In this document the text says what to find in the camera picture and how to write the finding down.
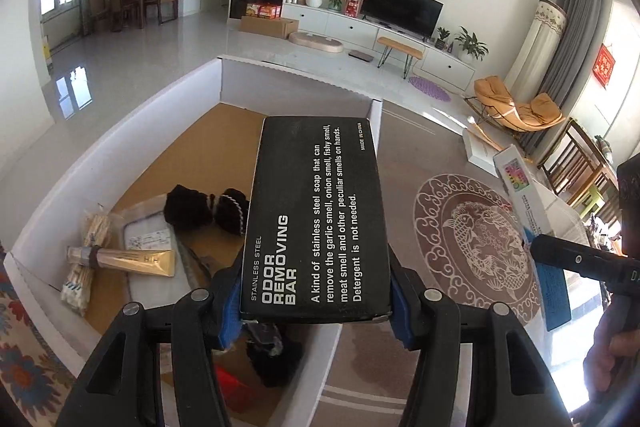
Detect orange lounge chair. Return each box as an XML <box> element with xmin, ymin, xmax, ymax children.
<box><xmin>472</xmin><ymin>76</ymin><xmax>568</xmax><ymax>132</ymax></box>

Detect beige oval step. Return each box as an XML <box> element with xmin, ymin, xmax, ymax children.
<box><xmin>290</xmin><ymin>32</ymin><xmax>346</xmax><ymax>54</ymax></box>

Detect wooden chair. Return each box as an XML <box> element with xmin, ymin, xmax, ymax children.
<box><xmin>537</xmin><ymin>119</ymin><xmax>618</xmax><ymax>208</ymax></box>

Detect floral patterned rug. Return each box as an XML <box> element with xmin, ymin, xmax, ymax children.
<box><xmin>0</xmin><ymin>247</ymin><xmax>76</xmax><ymax>427</ymax></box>

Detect brown cardboard box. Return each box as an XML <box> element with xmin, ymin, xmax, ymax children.
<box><xmin>237</xmin><ymin>14</ymin><xmax>300</xmax><ymax>40</ymax></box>

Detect clear plastic bag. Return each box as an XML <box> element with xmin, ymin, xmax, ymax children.
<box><xmin>111</xmin><ymin>197</ymin><xmax>201</xmax><ymax>303</ymax></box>

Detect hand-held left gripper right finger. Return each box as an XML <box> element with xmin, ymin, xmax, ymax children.
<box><xmin>389</xmin><ymin>254</ymin><xmax>573</xmax><ymax>427</ymax></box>

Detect grey curtain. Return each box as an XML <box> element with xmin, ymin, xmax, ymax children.
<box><xmin>535</xmin><ymin>0</ymin><xmax>606</xmax><ymax>122</ymax></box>

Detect white television cabinet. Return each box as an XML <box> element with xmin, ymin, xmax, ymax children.
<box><xmin>280</xmin><ymin>2</ymin><xmax>476</xmax><ymax>90</ymax></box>

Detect purple floor mat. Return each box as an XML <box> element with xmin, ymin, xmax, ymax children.
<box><xmin>407</xmin><ymin>76</ymin><xmax>451</xmax><ymax>104</ymax></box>

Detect black printed box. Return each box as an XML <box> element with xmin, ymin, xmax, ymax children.
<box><xmin>239</xmin><ymin>116</ymin><xmax>395</xmax><ymax>323</ymax></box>

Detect large potted plant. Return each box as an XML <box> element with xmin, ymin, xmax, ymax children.
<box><xmin>452</xmin><ymin>27</ymin><xmax>490</xmax><ymax>62</ymax></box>

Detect white cardboard box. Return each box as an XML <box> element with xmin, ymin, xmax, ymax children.
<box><xmin>2</xmin><ymin>56</ymin><xmax>383</xmax><ymax>427</ymax></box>

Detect person's right hand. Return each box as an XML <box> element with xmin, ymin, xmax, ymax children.
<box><xmin>582</xmin><ymin>297</ymin><xmax>640</xmax><ymax>403</ymax></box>

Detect covered standing air conditioner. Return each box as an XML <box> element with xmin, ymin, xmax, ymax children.
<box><xmin>505</xmin><ymin>0</ymin><xmax>568</xmax><ymax>82</ymax></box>

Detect wooden bench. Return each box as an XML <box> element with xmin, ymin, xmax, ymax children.
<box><xmin>376</xmin><ymin>37</ymin><xmax>425</xmax><ymax>80</ymax></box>

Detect black velvet bow clip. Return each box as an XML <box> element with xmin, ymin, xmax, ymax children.
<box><xmin>164</xmin><ymin>186</ymin><xmax>250</xmax><ymax>237</ymax></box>

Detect black television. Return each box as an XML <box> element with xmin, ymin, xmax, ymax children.
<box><xmin>360</xmin><ymin>0</ymin><xmax>445</xmax><ymax>38</ymax></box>

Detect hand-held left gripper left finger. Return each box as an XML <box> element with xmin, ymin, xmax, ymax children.
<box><xmin>55</xmin><ymin>262</ymin><xmax>241</xmax><ymax>427</ymax></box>

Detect flat white box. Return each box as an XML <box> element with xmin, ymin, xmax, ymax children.
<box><xmin>462</xmin><ymin>122</ymin><xmax>506</xmax><ymax>178</ymax></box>

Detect black knitted pouch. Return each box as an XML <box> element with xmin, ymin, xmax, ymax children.
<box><xmin>247</xmin><ymin>327</ymin><xmax>306</xmax><ymax>388</ymax></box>

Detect orange gift boxes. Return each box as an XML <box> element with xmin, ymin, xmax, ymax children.
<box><xmin>245</xmin><ymin>2</ymin><xmax>282</xmax><ymax>20</ymax></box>

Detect red snack packet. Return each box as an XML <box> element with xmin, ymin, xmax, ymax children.
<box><xmin>215</xmin><ymin>364</ymin><xmax>266</xmax><ymax>413</ymax></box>

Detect cotton swab pack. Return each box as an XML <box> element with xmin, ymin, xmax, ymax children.
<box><xmin>60</xmin><ymin>204</ymin><xmax>116</xmax><ymax>318</ymax></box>

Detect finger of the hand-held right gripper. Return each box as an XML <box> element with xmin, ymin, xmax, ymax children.
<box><xmin>530</xmin><ymin>234</ymin><xmax>608</xmax><ymax>283</ymax></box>

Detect gold cosmetic tube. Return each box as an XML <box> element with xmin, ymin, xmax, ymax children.
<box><xmin>67</xmin><ymin>245</ymin><xmax>177</xmax><ymax>278</ymax></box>

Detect red wall hanging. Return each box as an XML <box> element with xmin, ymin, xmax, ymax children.
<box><xmin>592</xmin><ymin>44</ymin><xmax>616</xmax><ymax>85</ymax></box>

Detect long blue white box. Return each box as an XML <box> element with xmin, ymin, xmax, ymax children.
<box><xmin>492</xmin><ymin>146</ymin><xmax>551</xmax><ymax>253</ymax></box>

